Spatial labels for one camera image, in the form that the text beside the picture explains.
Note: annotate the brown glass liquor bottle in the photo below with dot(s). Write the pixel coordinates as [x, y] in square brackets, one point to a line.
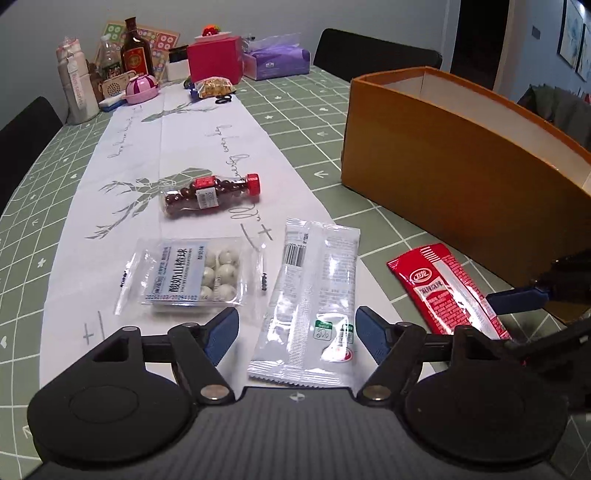
[135, 52]

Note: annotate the white long snack sachet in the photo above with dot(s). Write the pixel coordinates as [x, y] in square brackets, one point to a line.
[308, 333]

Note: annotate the white hawthorn balls packet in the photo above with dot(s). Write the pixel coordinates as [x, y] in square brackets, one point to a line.
[196, 273]

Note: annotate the black chair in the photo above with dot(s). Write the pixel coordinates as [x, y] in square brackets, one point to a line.
[348, 55]
[22, 140]

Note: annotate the purple tissue pack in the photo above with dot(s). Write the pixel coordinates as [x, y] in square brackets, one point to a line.
[274, 57]

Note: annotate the clear plastic bottle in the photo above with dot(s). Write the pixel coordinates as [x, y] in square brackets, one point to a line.
[109, 60]

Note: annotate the orange cardboard box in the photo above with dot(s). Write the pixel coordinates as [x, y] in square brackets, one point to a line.
[474, 169]

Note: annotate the red-capped bottle of dark balls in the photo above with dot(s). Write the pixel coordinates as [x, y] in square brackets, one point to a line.
[210, 193]

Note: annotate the red long snack sachet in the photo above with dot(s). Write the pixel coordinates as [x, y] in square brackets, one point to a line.
[444, 293]

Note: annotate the green grid tablecloth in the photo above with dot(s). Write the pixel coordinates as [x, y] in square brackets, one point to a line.
[23, 293]

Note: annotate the black chair far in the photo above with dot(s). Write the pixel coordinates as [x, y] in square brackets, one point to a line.
[348, 55]

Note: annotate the pink round lidded container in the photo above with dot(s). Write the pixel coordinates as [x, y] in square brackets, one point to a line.
[140, 89]

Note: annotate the white pink tumbler bottle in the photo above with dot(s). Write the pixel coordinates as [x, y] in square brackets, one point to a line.
[75, 79]

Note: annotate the framed wall picture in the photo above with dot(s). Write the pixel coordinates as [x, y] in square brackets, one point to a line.
[571, 32]

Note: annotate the white small box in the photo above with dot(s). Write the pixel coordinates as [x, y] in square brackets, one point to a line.
[177, 68]

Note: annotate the white deer table runner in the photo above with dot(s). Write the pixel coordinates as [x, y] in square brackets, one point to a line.
[290, 135]

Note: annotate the colourful dotted game board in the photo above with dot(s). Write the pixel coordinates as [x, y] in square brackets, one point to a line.
[159, 40]

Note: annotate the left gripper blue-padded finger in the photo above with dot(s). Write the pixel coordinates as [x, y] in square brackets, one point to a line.
[518, 300]

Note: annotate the dark jacket on chair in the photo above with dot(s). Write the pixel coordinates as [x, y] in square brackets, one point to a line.
[563, 109]

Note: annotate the black chair left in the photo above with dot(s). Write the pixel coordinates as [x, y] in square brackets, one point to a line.
[22, 140]

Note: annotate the magenta tissue box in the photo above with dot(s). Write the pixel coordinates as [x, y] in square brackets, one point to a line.
[216, 58]

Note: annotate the nut snack bag far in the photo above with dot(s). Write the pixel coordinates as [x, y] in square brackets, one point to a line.
[213, 87]

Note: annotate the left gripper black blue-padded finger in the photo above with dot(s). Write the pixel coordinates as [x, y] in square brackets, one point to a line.
[397, 350]
[197, 350]

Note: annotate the beige small radio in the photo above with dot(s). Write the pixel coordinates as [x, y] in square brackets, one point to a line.
[114, 86]

